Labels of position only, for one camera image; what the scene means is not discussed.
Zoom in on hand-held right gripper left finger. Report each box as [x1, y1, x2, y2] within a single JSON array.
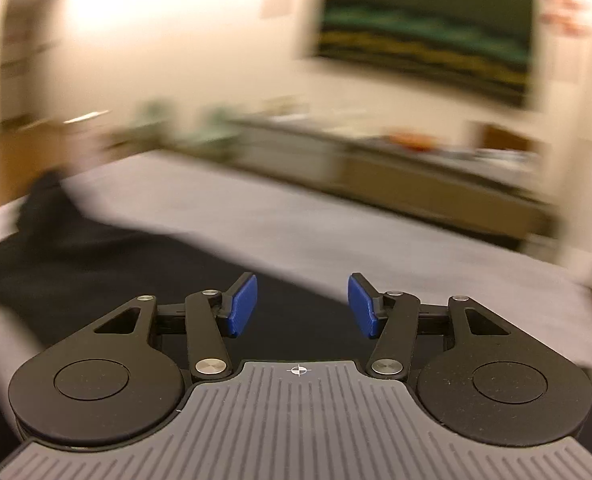
[[94, 272, 258, 380]]

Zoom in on dark wall hanging yellow motifs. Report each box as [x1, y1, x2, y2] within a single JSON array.
[[308, 0, 539, 111]]

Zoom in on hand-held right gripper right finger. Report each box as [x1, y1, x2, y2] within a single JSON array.
[[347, 273, 511, 378]]

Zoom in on grey and brown sideboard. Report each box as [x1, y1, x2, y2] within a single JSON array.
[[226, 115, 562, 246]]

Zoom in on black garment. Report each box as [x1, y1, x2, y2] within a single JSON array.
[[0, 170, 377, 466]]

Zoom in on wooden framed board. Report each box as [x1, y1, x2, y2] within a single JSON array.
[[481, 125, 537, 153]]

